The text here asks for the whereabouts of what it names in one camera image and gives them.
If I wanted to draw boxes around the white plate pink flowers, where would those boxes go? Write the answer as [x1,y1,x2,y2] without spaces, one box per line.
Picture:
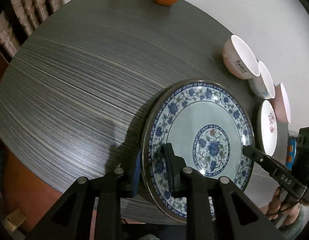
[257,100,278,156]

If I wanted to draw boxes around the large blue floral plate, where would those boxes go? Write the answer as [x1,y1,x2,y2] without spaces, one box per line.
[141,79,254,223]

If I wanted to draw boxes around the large pink bowl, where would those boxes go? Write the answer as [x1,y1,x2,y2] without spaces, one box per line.
[272,83,292,124]

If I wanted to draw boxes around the white bowl blue print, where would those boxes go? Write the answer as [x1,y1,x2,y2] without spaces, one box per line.
[248,61,275,100]

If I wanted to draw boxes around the person right hand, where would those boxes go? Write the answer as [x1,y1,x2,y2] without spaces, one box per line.
[266,187,301,225]

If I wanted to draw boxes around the blue orange box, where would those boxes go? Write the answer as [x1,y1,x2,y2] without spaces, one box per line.
[286,137,297,170]

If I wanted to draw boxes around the green fuzzy right sleeve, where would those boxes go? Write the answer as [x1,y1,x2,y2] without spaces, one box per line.
[279,204,309,239]

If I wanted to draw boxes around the white pink ribbed bowl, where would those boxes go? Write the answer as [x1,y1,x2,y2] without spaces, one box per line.
[222,35,260,80]

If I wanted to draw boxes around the striped floral curtain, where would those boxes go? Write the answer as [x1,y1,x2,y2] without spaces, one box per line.
[0,0,64,62]

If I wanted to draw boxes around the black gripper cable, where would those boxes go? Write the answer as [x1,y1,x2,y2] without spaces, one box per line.
[267,192,301,217]

